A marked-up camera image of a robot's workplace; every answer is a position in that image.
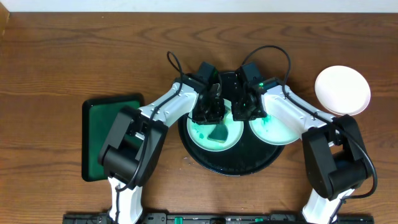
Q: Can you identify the green yellow sponge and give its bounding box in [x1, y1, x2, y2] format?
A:
[207, 124, 228, 143]

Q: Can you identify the mint plate front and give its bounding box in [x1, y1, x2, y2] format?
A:
[187, 99, 244, 152]

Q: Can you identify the mint plate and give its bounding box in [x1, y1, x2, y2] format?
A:
[187, 99, 244, 152]
[249, 115, 299, 146]

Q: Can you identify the white plate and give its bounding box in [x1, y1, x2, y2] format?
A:
[315, 65, 371, 116]

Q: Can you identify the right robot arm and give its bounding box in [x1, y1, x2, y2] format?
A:
[234, 63, 377, 223]

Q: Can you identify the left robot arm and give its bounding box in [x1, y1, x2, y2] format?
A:
[98, 62, 224, 223]

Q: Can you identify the black round tray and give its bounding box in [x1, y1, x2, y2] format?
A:
[177, 70, 285, 177]

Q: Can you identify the dark green rectangular tray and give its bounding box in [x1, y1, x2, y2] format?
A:
[81, 93, 144, 182]

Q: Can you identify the black mounting rail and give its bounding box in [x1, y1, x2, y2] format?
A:
[62, 212, 375, 224]

